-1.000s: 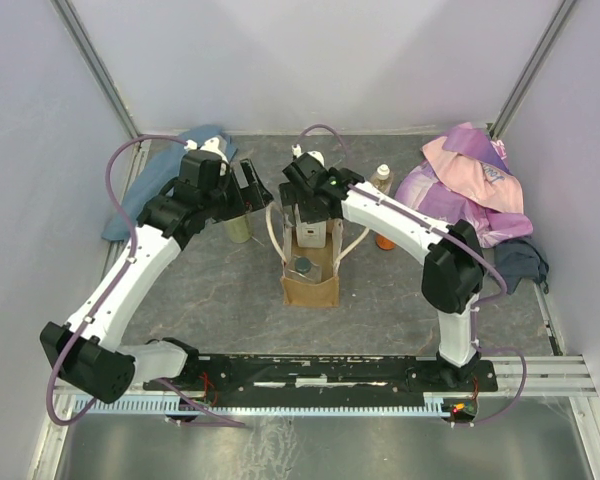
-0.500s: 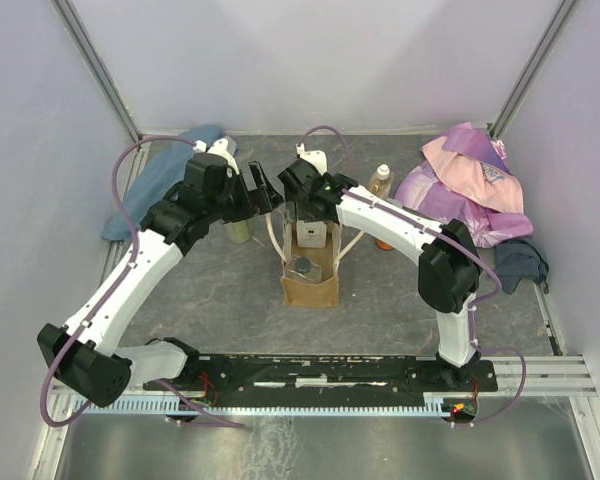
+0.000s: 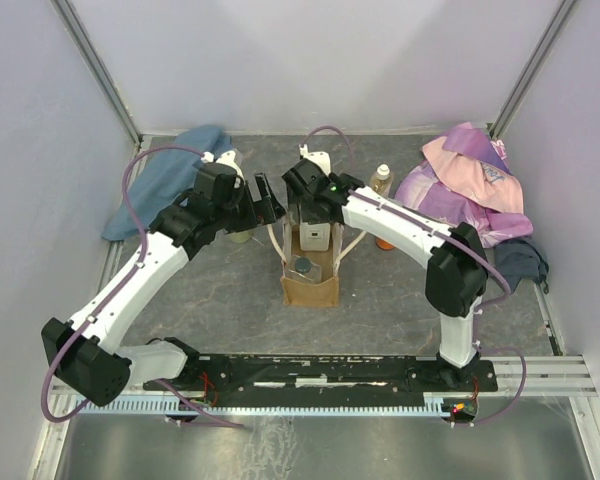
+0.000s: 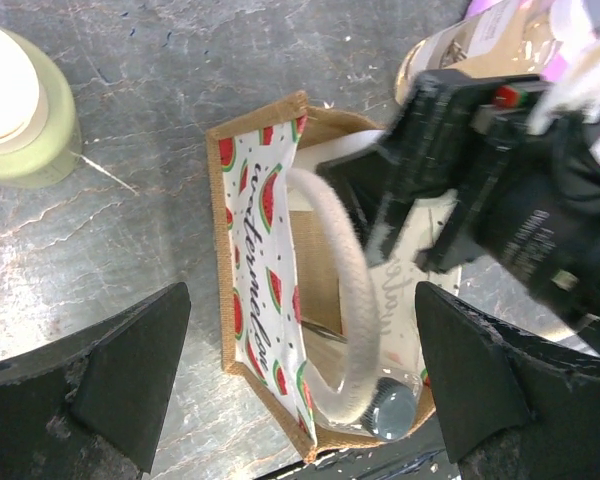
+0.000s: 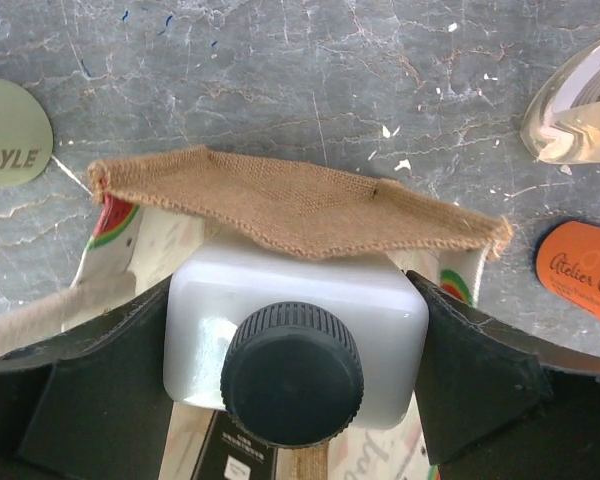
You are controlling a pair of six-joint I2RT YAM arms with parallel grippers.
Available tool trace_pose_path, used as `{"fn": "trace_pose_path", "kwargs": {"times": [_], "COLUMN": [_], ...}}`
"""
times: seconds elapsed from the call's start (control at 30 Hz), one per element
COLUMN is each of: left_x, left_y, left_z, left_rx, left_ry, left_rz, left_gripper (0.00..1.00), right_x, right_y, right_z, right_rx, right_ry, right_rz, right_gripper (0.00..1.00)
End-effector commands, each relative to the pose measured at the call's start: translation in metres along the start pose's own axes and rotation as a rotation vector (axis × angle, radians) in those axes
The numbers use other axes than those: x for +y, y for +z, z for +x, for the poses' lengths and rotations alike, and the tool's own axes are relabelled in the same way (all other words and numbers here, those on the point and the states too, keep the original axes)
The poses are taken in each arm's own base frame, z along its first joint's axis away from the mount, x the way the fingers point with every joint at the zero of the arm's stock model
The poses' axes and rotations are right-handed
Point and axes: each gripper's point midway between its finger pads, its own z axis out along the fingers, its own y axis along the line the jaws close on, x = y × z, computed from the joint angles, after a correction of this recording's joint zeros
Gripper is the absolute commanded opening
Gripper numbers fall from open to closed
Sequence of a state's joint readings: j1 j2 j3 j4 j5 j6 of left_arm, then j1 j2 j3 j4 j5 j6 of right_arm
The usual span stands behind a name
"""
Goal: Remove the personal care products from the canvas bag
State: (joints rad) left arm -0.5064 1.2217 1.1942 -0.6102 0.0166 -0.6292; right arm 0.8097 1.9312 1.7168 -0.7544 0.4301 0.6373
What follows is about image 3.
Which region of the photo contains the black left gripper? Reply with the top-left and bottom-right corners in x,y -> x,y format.
214,173 -> 286,235

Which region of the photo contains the pale green cream-cap bottle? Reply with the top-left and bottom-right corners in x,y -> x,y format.
227,229 -> 253,244

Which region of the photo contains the white bottle grey cap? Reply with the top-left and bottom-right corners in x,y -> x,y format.
299,222 -> 331,252

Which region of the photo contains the amber liquid clear bottle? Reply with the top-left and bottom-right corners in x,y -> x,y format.
369,164 -> 394,198

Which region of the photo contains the blue denim cloth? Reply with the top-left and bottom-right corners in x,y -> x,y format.
101,125 -> 232,242

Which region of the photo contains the pink purple floral cloth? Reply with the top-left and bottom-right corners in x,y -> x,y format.
394,122 -> 533,248

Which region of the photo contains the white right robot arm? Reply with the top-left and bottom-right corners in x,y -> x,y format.
283,145 -> 488,391

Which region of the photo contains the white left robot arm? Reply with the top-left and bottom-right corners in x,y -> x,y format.
41,151 -> 285,407

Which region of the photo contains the clear bottle dark cap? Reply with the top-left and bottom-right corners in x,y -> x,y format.
284,255 -> 322,284

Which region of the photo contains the orange cap item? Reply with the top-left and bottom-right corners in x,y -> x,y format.
376,238 -> 394,251

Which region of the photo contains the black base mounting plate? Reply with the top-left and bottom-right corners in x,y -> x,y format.
169,354 -> 498,406

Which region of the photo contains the dark navy cloth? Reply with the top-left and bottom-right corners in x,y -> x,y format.
494,236 -> 550,293

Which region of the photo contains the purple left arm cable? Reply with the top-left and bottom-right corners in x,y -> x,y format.
39,144 -> 246,430

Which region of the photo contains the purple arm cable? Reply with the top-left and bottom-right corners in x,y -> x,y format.
304,124 -> 529,429
39,144 -> 246,430

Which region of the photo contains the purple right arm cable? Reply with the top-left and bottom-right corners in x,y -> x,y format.
304,124 -> 529,429

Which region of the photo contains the light blue cable duct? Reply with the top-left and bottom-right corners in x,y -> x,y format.
82,389 -> 469,417

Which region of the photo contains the aluminium frame rail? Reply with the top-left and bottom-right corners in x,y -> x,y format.
51,353 -> 599,399

